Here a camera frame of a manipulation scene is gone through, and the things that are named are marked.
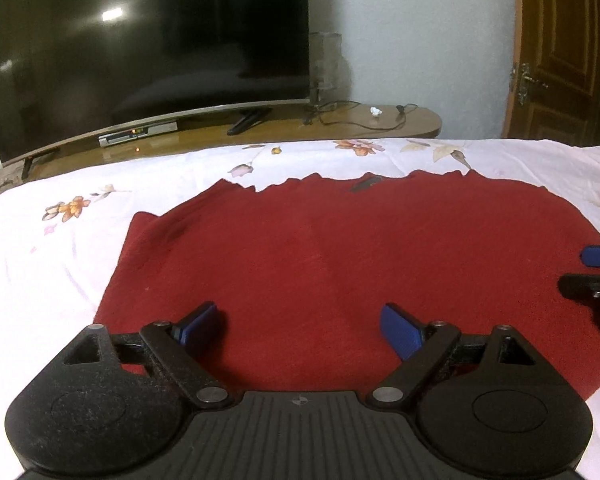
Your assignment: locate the red embellished knit sweater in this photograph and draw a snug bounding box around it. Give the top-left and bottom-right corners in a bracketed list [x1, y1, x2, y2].
[95, 172, 600, 396]

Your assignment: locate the brown wooden door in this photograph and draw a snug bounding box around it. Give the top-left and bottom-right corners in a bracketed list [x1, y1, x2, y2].
[503, 0, 600, 146]

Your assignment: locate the floral white bed sheet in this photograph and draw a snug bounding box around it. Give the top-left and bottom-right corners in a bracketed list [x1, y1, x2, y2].
[0, 139, 600, 479]

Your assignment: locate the silver set-top box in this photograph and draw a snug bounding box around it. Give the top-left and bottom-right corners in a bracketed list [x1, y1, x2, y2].
[98, 122, 178, 148]

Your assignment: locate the clear glass vase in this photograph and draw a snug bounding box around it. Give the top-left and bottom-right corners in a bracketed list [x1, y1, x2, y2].
[309, 32, 341, 105]

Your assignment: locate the wooden TV stand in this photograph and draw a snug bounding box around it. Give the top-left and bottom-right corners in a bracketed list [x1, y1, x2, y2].
[0, 101, 442, 194]

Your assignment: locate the large black television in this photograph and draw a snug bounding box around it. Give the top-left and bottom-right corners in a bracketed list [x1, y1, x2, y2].
[0, 0, 310, 162]

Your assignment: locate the black cable on stand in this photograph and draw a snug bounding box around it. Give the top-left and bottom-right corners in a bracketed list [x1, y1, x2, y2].
[302, 100, 420, 132]

